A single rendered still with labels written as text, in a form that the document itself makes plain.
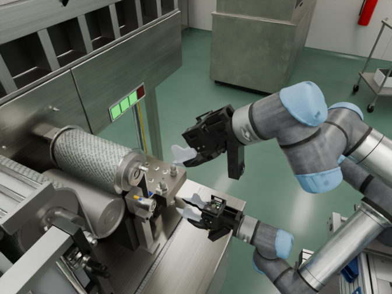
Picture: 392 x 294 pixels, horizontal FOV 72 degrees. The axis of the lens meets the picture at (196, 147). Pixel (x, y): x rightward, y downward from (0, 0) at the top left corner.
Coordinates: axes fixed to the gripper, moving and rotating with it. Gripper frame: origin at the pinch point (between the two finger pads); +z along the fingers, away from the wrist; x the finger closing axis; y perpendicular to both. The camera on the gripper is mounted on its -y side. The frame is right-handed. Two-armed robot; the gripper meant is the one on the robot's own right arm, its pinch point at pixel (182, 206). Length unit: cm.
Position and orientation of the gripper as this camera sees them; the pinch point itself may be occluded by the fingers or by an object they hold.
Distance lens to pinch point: 92.4
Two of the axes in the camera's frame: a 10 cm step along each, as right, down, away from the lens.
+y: 0.0, -7.5, -6.7
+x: -4.5, 5.9, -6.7
